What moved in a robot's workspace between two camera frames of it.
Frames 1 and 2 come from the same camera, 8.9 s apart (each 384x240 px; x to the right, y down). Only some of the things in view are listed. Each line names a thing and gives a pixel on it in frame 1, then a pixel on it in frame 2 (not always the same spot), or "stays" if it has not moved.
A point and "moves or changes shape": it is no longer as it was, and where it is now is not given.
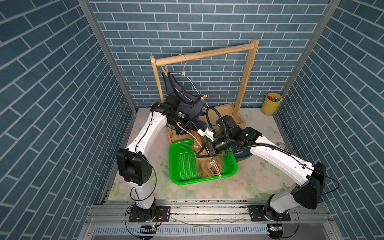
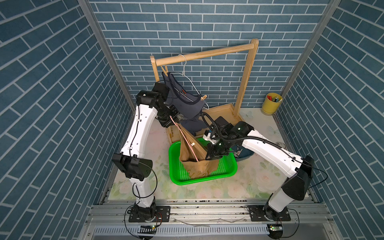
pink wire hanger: (200, 143) -> (185, 139)
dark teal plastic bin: (245, 153) stays
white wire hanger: (184, 74) stays
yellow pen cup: (271, 103) stays
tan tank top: (207, 166) moves or changes shape
